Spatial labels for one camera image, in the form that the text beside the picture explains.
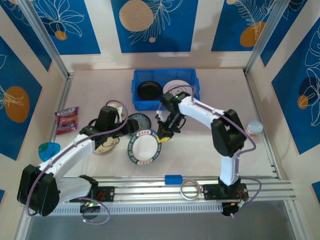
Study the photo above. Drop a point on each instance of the green rimmed lettered plate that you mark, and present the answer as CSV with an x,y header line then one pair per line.
x,y
143,150

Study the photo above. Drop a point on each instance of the blue patterned plate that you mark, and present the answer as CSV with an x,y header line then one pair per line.
x,y
143,121

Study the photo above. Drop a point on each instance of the cream flowered plate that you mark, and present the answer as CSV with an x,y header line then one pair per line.
x,y
106,147

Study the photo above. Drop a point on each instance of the black glossy plate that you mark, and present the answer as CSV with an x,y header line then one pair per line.
x,y
150,90

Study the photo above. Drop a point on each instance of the white plate dark thin rim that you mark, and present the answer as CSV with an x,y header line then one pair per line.
x,y
178,83

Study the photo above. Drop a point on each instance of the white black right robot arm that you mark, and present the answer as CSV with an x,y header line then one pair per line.
x,y
228,170

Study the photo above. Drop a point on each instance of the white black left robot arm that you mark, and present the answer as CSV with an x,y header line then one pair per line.
x,y
70,150

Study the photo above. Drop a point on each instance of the blue plastic bin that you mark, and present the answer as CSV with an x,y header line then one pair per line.
x,y
140,105

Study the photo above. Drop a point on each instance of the purple red candy bag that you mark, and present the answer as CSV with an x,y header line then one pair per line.
x,y
66,121

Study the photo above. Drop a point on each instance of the blue plastic block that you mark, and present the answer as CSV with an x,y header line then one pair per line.
x,y
173,180

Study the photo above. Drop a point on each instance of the clear tape roll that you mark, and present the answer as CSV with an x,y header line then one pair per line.
x,y
182,190

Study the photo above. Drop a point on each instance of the blue green small bowl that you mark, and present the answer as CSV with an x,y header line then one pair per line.
x,y
48,150

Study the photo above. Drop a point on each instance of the black controller board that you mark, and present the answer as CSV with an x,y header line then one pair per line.
x,y
87,206
228,208

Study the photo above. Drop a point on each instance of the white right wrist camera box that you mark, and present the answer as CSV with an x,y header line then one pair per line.
x,y
159,114

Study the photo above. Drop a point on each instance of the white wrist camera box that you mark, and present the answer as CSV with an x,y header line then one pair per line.
x,y
122,111
159,114

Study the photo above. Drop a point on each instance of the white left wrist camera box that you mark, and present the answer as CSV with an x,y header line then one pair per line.
x,y
122,111

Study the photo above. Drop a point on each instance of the aluminium side rail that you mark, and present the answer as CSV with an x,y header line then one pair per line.
x,y
63,100
271,152

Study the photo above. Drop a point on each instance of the aluminium rail frame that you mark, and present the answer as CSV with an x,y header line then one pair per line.
x,y
150,190

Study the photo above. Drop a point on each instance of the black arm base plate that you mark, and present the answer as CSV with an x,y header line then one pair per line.
x,y
107,193
210,192

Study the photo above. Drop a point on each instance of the aluminium corner post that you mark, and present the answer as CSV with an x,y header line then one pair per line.
x,y
47,42
266,37

